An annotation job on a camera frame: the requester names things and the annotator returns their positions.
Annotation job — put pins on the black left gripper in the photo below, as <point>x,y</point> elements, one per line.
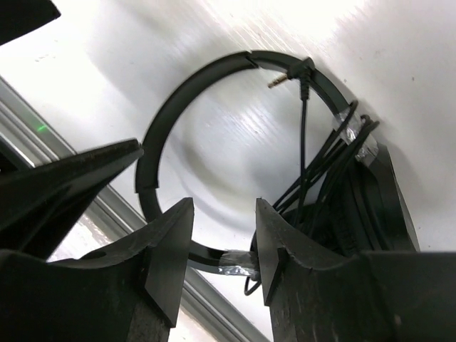
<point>20,17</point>

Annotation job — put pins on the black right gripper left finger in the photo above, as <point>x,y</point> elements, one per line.
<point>129,290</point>

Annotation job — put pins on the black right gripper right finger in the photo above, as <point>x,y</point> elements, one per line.
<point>314,294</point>

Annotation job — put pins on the aluminium table rail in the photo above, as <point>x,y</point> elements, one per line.
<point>116,218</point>

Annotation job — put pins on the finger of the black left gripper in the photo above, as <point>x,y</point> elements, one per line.
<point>40,206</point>

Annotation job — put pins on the black taped headphones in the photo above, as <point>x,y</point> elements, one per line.
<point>264,124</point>

